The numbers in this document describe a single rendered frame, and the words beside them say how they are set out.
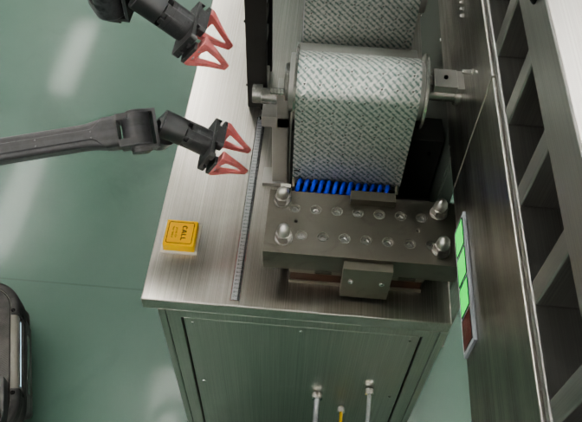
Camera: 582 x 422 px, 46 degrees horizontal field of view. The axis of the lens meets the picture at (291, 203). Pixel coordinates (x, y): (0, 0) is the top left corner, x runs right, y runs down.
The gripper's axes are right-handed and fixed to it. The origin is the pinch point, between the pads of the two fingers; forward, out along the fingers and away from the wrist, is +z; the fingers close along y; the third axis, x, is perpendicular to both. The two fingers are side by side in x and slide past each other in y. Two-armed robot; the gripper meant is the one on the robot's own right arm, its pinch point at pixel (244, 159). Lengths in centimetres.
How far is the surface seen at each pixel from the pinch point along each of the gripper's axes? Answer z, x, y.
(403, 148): 23.9, 23.8, 0.7
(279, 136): 5.7, 3.7, -7.3
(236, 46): 1, -20, -56
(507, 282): 20, 50, 45
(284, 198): 8.6, 3.8, 8.8
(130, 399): 21, -111, 17
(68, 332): -2, -125, -5
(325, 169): 15.0, 8.8, 0.8
